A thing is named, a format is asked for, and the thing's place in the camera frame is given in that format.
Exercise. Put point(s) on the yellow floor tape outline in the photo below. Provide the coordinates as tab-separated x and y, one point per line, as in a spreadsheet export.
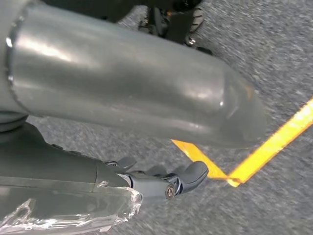
268	146

